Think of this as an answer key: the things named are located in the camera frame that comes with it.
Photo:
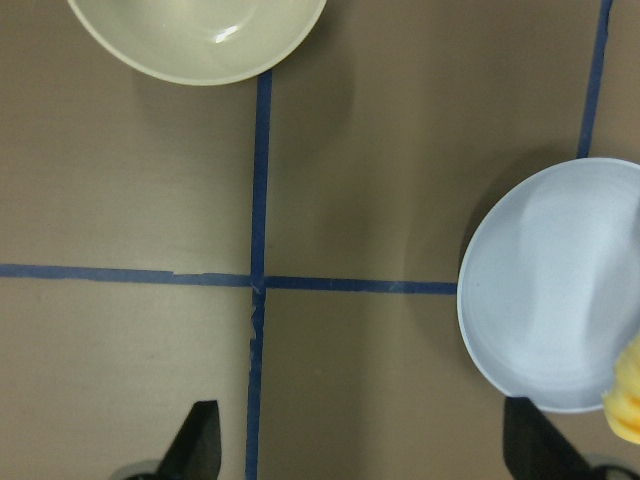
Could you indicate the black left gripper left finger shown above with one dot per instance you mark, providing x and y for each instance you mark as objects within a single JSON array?
[{"x": 194, "y": 453}]

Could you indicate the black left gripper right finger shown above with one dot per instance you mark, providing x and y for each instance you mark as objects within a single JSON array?
[{"x": 533, "y": 448}]

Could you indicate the striped bread loaf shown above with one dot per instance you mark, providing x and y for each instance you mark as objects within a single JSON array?
[{"x": 621, "y": 402}]

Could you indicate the blue plate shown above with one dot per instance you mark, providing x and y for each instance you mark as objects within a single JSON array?
[{"x": 548, "y": 288}]

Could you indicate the cream bowl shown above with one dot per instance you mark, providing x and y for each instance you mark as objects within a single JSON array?
[{"x": 199, "y": 43}]

